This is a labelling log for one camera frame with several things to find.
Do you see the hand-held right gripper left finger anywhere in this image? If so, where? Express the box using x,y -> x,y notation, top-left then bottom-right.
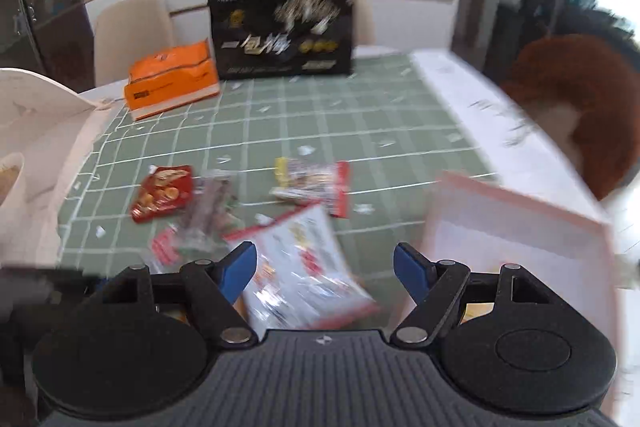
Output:
100,241 -> 258,348

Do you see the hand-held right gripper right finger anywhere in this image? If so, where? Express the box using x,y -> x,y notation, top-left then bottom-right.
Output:
390,243 -> 548,349

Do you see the white and red snack packet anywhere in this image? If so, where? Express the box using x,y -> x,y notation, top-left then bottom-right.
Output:
223,204 -> 382,334

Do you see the clear grey snack packet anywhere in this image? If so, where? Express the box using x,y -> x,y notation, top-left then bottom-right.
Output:
179,171 -> 237,254

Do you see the small red white snack packet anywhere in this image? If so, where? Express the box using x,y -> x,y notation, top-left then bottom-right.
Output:
148,227 -> 187,274

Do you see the pink cardboard box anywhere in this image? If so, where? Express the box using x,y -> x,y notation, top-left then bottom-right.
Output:
421,171 -> 617,325

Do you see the red egg yolk snack packet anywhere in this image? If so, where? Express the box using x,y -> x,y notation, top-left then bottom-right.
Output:
130,165 -> 194,224

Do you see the red and yellow snack packet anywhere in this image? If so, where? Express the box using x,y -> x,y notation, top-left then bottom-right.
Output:
269,156 -> 350,219

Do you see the green checked tablecloth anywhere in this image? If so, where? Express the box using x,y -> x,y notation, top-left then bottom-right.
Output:
55,49 -> 501,280

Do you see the white paper bag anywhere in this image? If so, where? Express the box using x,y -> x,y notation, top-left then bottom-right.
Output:
0,67 -> 109,269

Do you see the orange tissue pack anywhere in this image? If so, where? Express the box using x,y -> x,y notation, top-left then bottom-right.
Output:
123,40 -> 221,122

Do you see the large black snack bag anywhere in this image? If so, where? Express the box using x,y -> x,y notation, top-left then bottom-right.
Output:
207,0 -> 359,81

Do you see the brown plush chair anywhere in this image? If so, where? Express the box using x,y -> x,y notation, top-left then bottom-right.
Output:
500,33 -> 640,204

